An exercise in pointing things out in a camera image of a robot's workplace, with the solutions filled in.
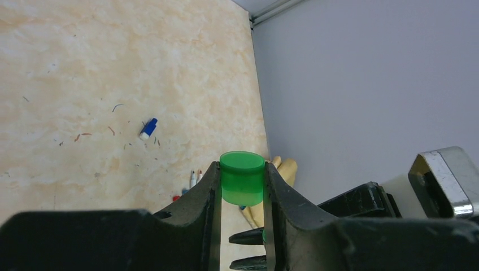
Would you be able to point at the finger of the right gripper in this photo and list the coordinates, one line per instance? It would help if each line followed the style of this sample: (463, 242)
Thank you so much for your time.
(253, 237)
(254, 263)

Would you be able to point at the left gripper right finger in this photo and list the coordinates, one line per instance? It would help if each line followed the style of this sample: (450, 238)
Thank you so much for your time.
(299, 234)

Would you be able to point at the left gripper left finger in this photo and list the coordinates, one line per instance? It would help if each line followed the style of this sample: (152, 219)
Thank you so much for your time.
(190, 227)

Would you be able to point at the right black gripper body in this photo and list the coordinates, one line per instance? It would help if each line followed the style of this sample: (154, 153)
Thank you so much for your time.
(367, 200)

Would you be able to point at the bright green square cap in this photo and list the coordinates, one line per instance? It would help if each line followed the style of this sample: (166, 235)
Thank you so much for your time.
(242, 177)

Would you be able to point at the white red-tip pen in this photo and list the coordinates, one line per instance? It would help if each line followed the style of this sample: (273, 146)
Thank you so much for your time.
(199, 176)

